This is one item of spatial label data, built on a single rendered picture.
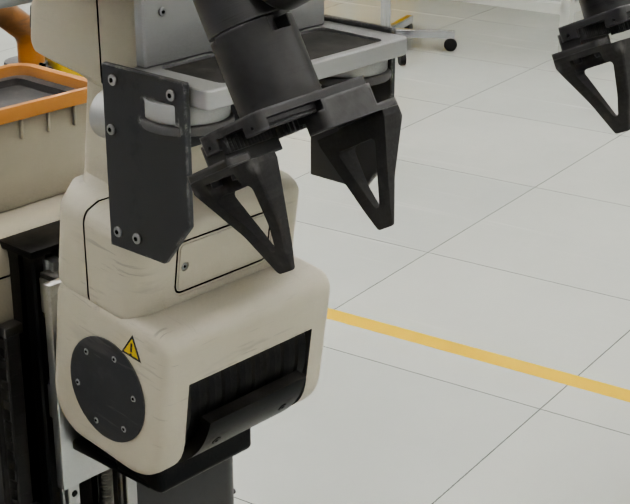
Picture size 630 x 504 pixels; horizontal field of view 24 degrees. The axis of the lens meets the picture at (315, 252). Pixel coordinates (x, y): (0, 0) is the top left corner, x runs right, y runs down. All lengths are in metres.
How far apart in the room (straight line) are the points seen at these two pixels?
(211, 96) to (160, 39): 0.10
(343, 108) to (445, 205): 3.04
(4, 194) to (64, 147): 0.09
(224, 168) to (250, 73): 0.07
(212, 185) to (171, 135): 0.25
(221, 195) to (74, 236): 0.43
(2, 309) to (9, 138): 0.18
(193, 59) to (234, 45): 0.30
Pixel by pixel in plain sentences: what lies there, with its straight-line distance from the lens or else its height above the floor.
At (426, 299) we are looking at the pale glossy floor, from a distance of 3.37.
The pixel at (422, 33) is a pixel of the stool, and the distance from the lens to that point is 5.63.
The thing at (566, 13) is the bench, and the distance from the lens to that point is 5.62.
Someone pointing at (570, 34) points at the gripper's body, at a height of 1.06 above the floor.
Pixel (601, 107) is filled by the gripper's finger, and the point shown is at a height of 1.00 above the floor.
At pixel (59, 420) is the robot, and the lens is 1.51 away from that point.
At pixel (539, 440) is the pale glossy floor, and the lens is 2.79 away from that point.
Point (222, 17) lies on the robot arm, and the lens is 0.93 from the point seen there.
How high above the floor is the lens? 1.34
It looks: 22 degrees down
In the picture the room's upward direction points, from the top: straight up
